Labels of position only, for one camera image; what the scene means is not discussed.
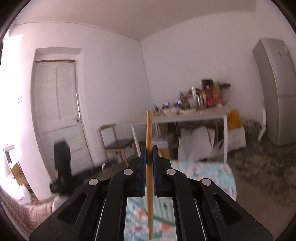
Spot red oil bottle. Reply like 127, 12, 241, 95
205, 85, 216, 108

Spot silver refrigerator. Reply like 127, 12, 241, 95
252, 38, 296, 146

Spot wooden chopstick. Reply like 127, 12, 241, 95
146, 111, 153, 240

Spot white box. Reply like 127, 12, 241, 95
228, 126, 246, 151

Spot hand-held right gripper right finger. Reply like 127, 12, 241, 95
153, 146, 273, 241

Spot white pillow bags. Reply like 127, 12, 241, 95
178, 126, 223, 161

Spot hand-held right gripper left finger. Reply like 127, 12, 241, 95
29, 146, 147, 241

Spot small cardboard box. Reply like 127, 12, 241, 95
11, 162, 30, 186

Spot wooden chair with dark seat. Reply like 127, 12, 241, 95
99, 123, 139, 167

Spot floral light blue blanket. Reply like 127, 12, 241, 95
125, 161, 237, 241

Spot white bag with red print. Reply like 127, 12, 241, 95
14, 185, 32, 204

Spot metal cups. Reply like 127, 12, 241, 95
191, 86, 205, 108

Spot white panel door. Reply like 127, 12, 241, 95
31, 59, 94, 172

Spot pink patterned cloth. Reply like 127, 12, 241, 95
0, 185, 56, 237

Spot yellow bag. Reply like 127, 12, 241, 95
228, 110, 243, 130

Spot mint green plastic utensil holder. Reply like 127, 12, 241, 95
154, 198, 176, 226

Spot white-legged table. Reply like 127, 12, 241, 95
126, 107, 230, 164

